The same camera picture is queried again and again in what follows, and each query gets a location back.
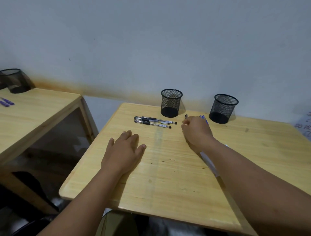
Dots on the person's right hand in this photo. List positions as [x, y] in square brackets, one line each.
[198, 135]

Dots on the person's left hand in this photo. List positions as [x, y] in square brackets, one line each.
[121, 155]

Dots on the person's right fingers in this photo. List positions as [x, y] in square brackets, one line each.
[186, 126]

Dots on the person's left thumb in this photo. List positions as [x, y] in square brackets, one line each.
[141, 149]

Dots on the person's left middle finger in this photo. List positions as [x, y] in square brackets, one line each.
[128, 135]

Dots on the person's left little finger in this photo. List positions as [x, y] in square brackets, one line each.
[111, 143]

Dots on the person's left forearm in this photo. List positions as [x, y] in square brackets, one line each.
[87, 204]

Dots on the person's right forearm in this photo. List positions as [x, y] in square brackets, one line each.
[257, 192]

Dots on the blue pen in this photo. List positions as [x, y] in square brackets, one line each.
[8, 101]
[204, 119]
[3, 103]

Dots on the clear black gel pen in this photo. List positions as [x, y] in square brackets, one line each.
[158, 119]
[155, 122]

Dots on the black mesh pen holder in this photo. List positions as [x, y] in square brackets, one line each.
[15, 81]
[170, 103]
[223, 109]

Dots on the white paper sheet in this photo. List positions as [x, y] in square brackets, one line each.
[210, 163]

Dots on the wooden side table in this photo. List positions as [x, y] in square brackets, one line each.
[34, 114]

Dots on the handwritten white paper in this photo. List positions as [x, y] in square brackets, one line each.
[304, 126]

